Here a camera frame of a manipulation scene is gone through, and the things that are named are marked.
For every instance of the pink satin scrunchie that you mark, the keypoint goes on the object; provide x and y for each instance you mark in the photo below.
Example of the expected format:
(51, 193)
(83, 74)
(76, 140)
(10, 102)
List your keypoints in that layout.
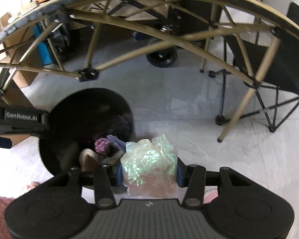
(102, 145)

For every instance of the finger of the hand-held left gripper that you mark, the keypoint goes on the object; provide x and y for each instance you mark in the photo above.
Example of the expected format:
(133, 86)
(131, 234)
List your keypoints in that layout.
(1, 143)

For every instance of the iridescent plastic bag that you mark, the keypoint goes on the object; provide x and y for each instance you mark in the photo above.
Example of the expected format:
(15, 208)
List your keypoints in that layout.
(149, 164)

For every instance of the black round bin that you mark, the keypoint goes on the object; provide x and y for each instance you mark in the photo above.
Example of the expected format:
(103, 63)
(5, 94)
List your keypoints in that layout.
(77, 109)

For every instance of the lavender fabric pouch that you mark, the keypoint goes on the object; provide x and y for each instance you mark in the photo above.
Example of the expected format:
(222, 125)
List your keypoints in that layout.
(115, 142)

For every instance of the pink cream sponge cake toy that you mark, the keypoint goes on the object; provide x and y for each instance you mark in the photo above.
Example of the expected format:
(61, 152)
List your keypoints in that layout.
(89, 159)

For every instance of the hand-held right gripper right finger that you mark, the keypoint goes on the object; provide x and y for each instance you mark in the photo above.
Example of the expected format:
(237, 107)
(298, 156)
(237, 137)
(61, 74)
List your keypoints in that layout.
(179, 176)

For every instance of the blue panel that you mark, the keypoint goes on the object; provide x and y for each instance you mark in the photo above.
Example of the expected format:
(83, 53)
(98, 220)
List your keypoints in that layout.
(43, 49)

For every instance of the olive folding slatted table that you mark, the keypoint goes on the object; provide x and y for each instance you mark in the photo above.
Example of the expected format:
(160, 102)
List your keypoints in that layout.
(248, 92)

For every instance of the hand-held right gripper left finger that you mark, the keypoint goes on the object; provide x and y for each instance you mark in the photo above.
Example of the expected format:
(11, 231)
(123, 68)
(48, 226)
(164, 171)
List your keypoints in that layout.
(118, 176)

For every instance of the pink slipper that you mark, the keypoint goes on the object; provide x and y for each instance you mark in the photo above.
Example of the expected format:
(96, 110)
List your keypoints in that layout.
(211, 195)

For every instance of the dark bag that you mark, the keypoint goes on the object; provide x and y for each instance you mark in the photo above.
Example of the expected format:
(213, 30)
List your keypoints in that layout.
(61, 39)

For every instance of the plain cardboard box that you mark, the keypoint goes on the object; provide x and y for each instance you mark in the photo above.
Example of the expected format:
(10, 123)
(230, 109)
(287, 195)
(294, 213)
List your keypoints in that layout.
(25, 77)

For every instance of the black folding camp chair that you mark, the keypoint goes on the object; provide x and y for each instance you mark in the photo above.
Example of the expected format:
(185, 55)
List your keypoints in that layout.
(284, 64)

